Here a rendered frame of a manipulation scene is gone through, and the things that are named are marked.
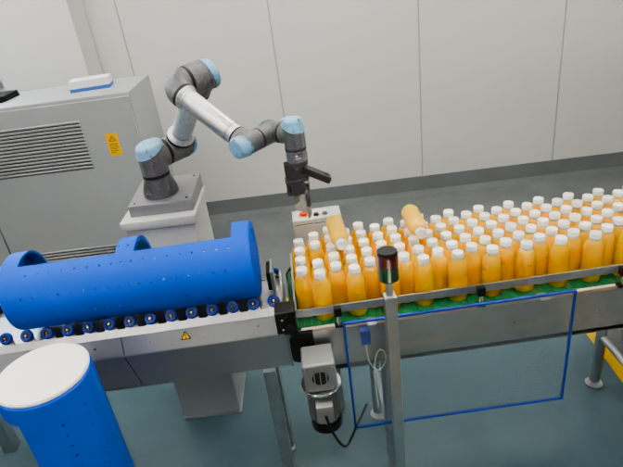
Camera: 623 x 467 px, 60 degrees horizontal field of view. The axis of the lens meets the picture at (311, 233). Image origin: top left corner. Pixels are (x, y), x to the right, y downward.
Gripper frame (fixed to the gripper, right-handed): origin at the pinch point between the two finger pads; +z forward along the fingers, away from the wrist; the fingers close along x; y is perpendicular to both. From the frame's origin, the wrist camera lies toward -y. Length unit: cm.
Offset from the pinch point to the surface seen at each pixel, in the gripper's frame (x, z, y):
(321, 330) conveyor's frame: 28.7, 32.4, 2.4
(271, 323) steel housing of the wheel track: 18.7, 34.0, 20.1
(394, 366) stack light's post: 44, 40, -20
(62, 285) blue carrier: 18, 6, 87
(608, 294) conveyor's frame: 30, 34, -99
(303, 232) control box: -17.9, 17.5, 3.6
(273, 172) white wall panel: -272, 87, 22
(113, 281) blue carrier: 19, 7, 70
